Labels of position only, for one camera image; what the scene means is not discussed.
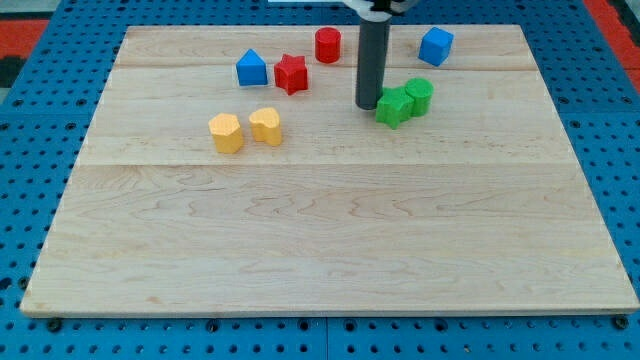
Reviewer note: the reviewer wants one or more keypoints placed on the yellow heart block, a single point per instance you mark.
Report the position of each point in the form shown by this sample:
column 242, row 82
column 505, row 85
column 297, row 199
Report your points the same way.
column 266, row 126

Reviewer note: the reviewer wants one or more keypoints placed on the red star block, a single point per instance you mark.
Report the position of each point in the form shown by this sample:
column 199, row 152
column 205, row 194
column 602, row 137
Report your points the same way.
column 291, row 74

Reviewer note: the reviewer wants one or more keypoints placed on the blue cube block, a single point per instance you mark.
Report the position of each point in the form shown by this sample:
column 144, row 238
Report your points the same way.
column 435, row 46

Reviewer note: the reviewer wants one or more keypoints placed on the green cylinder block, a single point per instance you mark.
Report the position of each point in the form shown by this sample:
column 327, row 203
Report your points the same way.
column 421, row 91

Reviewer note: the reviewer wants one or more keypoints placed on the blue triangular prism block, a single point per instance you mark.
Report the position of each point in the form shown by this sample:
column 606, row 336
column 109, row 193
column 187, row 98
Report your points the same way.
column 251, row 69

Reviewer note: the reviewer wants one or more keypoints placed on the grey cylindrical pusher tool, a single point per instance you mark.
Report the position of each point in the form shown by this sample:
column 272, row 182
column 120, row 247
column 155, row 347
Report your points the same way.
column 371, row 61

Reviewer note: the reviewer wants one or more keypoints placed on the yellow hexagon block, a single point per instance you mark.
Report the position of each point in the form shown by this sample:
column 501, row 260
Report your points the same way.
column 226, row 133

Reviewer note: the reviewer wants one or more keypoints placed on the light wooden board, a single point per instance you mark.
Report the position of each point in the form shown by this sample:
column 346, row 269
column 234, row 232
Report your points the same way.
column 479, row 208

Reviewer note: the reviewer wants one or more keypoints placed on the green star block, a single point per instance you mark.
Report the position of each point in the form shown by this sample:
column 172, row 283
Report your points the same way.
column 394, row 106

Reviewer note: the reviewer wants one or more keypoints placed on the red cylinder block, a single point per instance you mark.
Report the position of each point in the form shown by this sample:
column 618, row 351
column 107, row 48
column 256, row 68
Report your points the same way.
column 328, row 45

